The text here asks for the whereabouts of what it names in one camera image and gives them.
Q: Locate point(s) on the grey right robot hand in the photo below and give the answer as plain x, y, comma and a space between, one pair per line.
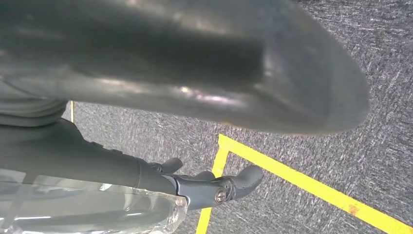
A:
80, 161

